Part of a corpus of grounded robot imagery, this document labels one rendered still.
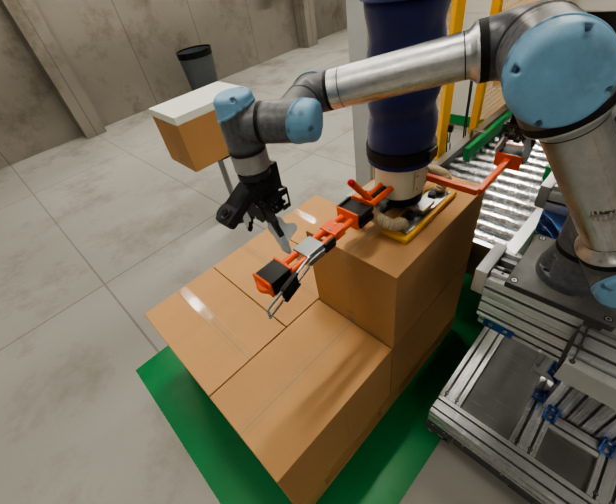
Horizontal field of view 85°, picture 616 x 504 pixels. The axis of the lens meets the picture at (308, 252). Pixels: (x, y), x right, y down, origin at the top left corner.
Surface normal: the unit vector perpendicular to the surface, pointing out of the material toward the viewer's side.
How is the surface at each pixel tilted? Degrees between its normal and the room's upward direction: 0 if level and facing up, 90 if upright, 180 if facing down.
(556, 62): 84
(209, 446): 0
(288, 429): 0
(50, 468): 0
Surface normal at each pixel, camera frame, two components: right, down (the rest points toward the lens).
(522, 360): -0.15, -0.73
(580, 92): -0.35, 0.59
